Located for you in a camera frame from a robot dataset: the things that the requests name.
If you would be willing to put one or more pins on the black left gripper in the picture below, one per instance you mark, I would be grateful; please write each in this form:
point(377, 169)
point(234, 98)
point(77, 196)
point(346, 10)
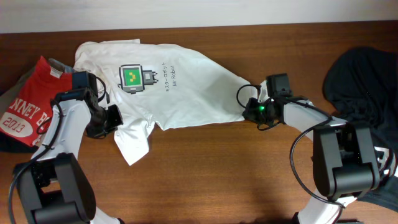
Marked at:
point(117, 121)

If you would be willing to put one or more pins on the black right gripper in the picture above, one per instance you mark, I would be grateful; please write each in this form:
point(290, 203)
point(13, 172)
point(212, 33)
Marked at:
point(250, 112)

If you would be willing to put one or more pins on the white robot print t-shirt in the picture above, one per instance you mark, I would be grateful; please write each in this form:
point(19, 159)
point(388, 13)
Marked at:
point(162, 85)

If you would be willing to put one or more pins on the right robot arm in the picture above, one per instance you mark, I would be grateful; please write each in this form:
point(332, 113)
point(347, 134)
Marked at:
point(344, 159)

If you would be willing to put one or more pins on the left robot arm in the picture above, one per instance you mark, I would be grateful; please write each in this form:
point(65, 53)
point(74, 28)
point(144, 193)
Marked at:
point(52, 186)

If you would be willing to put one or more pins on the red printed t-shirt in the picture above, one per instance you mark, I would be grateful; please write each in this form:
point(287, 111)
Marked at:
point(26, 118)

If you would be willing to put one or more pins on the folded khaki grey shirt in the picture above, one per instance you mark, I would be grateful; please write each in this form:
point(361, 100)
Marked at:
point(8, 96)

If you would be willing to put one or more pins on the dark green black garment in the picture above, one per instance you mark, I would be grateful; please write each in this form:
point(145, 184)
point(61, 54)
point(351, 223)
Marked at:
point(362, 86)

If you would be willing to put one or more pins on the folded black garment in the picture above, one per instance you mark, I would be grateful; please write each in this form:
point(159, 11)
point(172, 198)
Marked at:
point(9, 144)

